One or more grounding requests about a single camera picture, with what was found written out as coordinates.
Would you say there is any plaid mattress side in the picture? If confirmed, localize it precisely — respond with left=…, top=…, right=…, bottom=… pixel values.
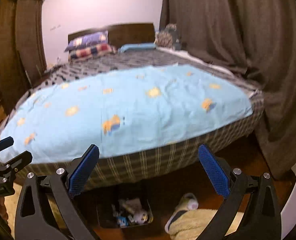
left=15, top=94, right=264, bottom=189

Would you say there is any white slipper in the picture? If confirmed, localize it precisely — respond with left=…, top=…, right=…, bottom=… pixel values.
left=164, top=193, right=198, bottom=233

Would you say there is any light blue cartoon blanket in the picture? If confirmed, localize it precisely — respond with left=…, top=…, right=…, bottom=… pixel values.
left=0, top=64, right=252, bottom=164

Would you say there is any brown wooden wardrobe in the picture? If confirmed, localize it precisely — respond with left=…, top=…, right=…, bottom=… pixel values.
left=0, top=0, right=46, bottom=114

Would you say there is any grey black patterned bedspread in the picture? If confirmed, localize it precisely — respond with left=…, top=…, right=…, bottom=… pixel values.
left=0, top=48, right=264, bottom=133

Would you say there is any red blue plaid pillow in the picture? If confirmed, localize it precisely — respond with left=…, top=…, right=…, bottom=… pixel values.
left=68, top=43, right=117, bottom=61

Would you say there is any teal flat pillow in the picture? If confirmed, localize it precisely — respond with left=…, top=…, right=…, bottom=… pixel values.
left=118, top=43, right=157, bottom=53

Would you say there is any purple cartoon pillow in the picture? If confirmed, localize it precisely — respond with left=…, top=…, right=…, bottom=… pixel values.
left=65, top=30, right=108, bottom=52

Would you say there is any brown patterned cushion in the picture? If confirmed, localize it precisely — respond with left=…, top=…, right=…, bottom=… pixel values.
left=154, top=23, right=182, bottom=50

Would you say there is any dark wooden headboard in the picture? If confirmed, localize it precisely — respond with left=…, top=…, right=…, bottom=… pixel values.
left=68, top=23, right=155, bottom=49

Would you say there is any dark brown curtain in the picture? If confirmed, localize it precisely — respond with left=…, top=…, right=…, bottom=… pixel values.
left=159, top=0, right=296, bottom=179

